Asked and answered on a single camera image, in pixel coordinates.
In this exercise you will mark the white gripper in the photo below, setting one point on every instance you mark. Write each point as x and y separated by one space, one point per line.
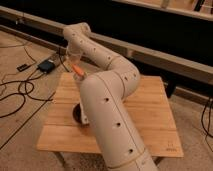
74 57

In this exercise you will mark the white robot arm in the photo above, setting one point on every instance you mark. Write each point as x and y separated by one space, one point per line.
102 96

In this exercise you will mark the dark power adapter box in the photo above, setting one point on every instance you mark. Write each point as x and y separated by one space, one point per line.
46 66

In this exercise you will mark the small black floor device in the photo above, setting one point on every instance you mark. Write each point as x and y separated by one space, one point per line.
22 67

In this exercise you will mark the dark round bowl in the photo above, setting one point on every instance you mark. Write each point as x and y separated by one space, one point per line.
77 113

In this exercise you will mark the white rectangular box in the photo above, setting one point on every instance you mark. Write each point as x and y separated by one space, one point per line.
84 120

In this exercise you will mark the wooden table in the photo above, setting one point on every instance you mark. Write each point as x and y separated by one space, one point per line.
149 109

